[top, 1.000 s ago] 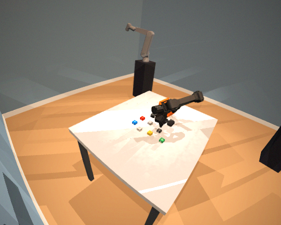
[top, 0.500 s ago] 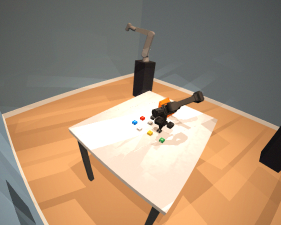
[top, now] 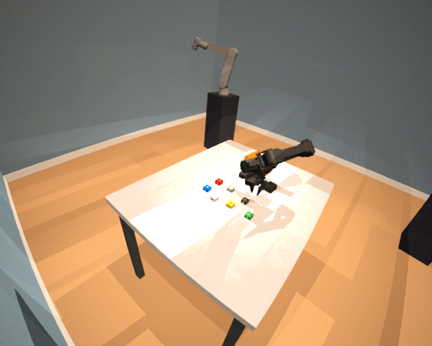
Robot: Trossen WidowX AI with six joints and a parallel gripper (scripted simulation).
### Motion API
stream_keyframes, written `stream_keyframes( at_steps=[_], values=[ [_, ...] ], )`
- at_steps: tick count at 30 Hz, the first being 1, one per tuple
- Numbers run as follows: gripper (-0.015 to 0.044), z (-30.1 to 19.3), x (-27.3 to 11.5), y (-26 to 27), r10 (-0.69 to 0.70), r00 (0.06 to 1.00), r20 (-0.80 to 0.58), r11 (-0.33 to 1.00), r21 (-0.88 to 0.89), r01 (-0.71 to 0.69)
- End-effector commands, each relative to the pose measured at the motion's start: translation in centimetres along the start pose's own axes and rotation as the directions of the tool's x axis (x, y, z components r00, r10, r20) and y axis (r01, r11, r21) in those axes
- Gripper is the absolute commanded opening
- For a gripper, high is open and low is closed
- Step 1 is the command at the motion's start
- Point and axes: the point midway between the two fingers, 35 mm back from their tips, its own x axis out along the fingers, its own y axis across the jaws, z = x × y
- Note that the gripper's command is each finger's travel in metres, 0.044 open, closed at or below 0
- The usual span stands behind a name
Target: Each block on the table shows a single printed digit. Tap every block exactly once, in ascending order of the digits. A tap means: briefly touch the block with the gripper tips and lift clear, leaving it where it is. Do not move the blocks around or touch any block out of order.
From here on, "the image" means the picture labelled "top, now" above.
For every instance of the green block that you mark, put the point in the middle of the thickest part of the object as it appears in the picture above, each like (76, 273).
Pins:
(248, 215)

